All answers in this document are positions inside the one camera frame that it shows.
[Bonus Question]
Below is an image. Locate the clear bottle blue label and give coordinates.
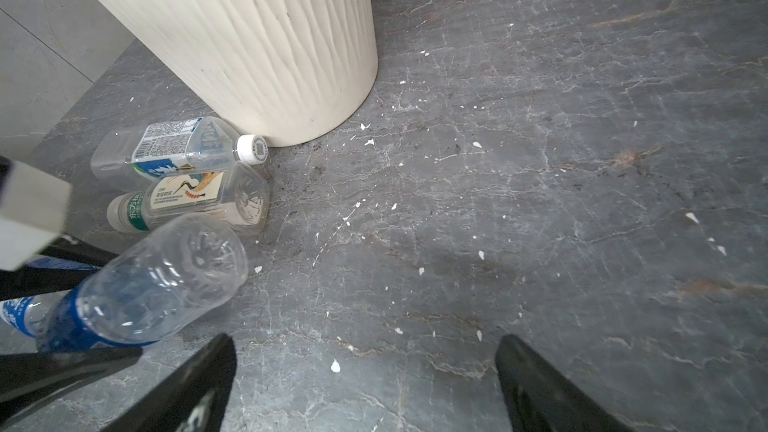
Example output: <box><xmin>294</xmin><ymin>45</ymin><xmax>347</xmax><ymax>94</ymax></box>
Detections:
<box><xmin>1</xmin><ymin>214</ymin><xmax>249</xmax><ymax>352</ymax></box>

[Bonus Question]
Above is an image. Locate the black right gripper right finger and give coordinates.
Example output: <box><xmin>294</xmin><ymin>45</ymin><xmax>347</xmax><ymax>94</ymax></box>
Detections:
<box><xmin>495</xmin><ymin>334</ymin><xmax>629</xmax><ymax>431</ymax></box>

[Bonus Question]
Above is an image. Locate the cream ribbed waste bin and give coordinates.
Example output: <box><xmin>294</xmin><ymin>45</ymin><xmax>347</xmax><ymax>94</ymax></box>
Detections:
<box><xmin>98</xmin><ymin>0</ymin><xmax>378</xmax><ymax>147</ymax></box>

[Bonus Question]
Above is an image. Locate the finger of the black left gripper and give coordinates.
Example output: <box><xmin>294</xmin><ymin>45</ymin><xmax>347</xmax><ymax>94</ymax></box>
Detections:
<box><xmin>1</xmin><ymin>236</ymin><xmax>117</xmax><ymax>300</ymax></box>
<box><xmin>1</xmin><ymin>347</ymin><xmax>143</xmax><ymax>423</ymax></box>

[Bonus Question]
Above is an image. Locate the clear bottle white barcode label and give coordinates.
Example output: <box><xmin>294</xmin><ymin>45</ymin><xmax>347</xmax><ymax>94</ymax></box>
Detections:
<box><xmin>90</xmin><ymin>116</ymin><xmax>269</xmax><ymax>192</ymax></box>

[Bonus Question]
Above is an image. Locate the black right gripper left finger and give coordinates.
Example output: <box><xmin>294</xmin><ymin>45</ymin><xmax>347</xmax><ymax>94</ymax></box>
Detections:
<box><xmin>105</xmin><ymin>334</ymin><xmax>237</xmax><ymax>431</ymax></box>

